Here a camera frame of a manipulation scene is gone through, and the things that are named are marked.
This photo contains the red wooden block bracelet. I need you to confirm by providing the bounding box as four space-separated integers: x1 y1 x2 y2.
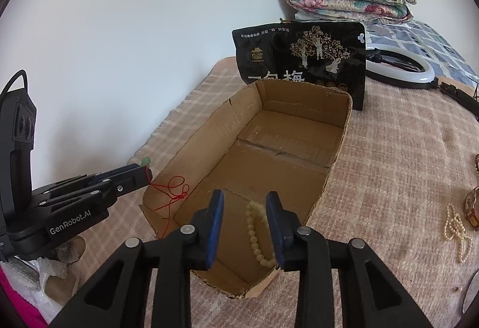
463 187 479 232

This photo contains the blue checked bed sheet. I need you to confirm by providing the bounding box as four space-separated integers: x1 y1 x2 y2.
365 21 478 87

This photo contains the black bangle ring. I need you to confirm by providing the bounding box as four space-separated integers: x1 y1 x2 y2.
460 269 479 315

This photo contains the black printed snack bag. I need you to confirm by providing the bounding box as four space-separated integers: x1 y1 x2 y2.
232 21 366 111

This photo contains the white pearl necklace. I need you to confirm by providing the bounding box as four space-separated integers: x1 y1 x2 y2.
443 203 474 264

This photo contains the white ring light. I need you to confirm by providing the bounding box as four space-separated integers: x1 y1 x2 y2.
365 44 438 90

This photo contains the black folded tripod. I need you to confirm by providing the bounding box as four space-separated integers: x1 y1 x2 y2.
438 82 479 120

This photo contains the red cord jade pendant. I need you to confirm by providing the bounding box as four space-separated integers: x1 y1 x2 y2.
140 157 190 240

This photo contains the cream bead bracelet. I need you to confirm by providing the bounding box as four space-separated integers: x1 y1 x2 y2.
244 200 279 270

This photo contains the open cardboard box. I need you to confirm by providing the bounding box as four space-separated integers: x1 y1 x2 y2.
155 80 352 299

